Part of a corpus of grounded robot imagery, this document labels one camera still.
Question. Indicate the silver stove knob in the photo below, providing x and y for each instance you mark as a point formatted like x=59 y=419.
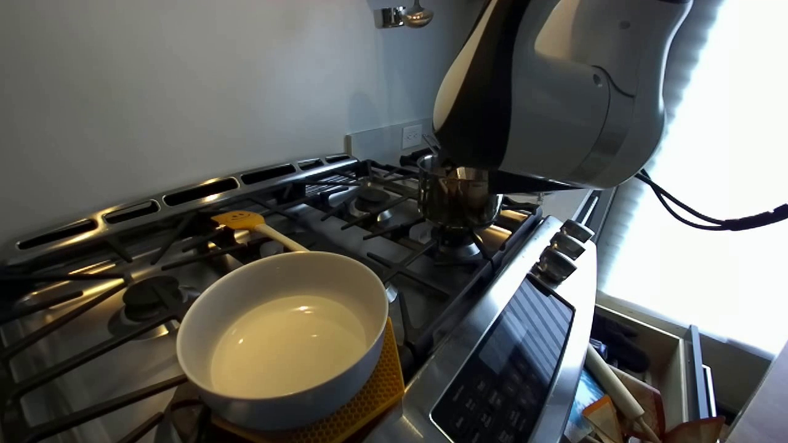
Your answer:
x=580 y=229
x=566 y=245
x=554 y=263

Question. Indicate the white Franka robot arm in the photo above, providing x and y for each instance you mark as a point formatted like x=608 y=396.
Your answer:
x=574 y=81

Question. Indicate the white cylindrical stick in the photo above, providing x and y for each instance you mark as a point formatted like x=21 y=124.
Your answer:
x=616 y=385

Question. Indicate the beige open box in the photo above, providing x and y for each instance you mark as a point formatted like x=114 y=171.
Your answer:
x=665 y=346

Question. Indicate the white wall outlet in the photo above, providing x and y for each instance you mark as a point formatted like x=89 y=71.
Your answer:
x=409 y=137

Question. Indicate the white ceramic bowl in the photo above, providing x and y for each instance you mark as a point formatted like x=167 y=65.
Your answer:
x=286 y=346

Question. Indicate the stainless steel gas range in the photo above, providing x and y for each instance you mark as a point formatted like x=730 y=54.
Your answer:
x=458 y=346

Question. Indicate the hanging silver ladle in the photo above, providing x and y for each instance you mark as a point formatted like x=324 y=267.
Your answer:
x=417 y=16

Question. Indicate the black cast iron stove grate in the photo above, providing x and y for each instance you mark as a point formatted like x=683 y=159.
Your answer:
x=199 y=238

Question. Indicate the white window blind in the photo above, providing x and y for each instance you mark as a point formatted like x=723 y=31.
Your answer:
x=648 y=262

